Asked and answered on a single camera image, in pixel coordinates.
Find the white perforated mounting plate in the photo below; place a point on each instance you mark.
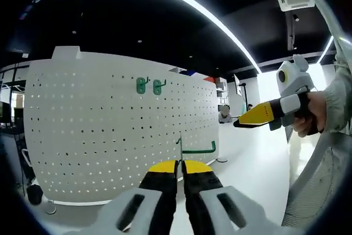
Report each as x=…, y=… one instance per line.
x=96, y=136

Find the black tripod stand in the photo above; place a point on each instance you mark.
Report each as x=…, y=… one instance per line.
x=243, y=94

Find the curved ceiling light strip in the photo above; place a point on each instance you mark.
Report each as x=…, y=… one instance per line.
x=192, y=1

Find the dark rounded object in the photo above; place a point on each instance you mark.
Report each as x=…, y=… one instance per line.
x=34, y=194

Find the straight ceiling light strip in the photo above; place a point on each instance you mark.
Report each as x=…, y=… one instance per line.
x=326, y=48

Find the white shelf rack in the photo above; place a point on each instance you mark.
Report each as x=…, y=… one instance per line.
x=222, y=92

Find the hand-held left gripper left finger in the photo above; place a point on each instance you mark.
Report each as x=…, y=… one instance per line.
x=143, y=210

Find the person's right hand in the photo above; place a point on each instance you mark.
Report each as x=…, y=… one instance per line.
x=317, y=111

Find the white rectangular block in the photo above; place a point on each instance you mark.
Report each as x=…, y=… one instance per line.
x=66, y=52

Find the green hook assembly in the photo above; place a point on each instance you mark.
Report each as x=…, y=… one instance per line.
x=198, y=151
x=140, y=86
x=157, y=87

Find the white display panel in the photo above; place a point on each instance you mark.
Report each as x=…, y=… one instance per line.
x=237, y=89

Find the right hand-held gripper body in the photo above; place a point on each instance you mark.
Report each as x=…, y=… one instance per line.
x=295, y=78

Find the black ceiling spotlight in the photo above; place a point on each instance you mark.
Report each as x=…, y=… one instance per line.
x=296, y=17

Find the grey mesh office chair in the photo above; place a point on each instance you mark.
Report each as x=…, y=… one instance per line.
x=316, y=185

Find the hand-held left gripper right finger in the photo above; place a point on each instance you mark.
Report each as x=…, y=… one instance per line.
x=220, y=210

